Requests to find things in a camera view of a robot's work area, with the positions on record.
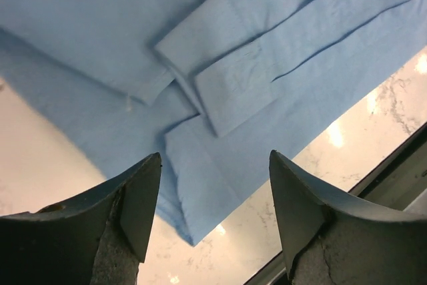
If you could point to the blue long sleeve shirt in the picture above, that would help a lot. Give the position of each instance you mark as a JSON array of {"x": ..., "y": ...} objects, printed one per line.
[{"x": 212, "y": 85}]

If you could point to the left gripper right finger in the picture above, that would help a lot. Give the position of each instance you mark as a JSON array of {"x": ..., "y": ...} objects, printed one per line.
[{"x": 329, "y": 236}]

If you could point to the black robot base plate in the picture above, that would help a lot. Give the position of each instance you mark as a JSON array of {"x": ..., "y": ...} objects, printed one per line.
[{"x": 398, "y": 182}]

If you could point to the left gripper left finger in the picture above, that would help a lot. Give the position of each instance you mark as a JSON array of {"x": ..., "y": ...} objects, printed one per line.
[{"x": 99, "y": 236}]

